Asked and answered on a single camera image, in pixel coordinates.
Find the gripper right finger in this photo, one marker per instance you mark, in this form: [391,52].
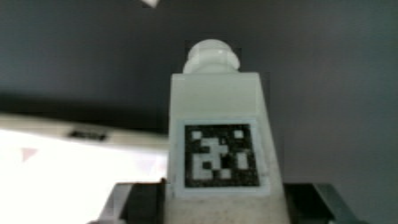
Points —
[316,206]

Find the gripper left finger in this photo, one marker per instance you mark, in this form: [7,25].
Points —
[133,206]

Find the white leg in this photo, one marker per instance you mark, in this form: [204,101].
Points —
[224,186]

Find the white square tabletop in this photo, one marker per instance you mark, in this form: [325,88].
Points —
[64,161]

